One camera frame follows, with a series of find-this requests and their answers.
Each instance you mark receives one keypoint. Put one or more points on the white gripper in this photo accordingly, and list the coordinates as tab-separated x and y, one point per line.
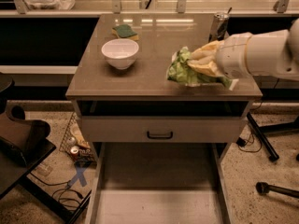
232	56

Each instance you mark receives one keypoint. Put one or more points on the green jalapeno chip bag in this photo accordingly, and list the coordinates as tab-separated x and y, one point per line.
180	72

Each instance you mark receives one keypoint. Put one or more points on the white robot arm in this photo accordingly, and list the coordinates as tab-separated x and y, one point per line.
274	54

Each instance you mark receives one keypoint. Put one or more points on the grey drawer cabinet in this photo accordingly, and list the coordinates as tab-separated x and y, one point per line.
98	89

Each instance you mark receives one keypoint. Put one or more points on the closed top drawer front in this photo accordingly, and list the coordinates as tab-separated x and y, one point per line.
160	130

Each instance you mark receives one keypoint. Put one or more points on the open middle drawer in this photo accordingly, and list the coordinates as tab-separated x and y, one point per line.
158	183

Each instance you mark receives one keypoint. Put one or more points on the silver drink can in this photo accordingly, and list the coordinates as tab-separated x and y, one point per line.
219	25

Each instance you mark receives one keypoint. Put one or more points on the white ceramic bowl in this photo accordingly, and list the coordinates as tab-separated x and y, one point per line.
120	53

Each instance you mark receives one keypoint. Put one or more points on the green yellow sponge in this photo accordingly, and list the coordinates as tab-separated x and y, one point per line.
125	31

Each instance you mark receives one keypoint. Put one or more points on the black stand leg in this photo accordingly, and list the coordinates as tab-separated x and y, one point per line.
273	156

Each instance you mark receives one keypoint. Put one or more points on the black chair base leg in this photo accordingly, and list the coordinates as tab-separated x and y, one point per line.
264	188

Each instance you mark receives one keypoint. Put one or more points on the red soda can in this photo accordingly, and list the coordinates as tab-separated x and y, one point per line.
74	151

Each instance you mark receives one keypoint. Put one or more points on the blue tape cross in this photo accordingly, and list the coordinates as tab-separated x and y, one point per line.
79	176

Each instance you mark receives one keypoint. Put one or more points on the black chair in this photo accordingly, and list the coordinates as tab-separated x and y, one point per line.
24	145

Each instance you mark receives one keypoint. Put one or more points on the wire basket with items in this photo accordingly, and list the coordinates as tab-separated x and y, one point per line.
74	137

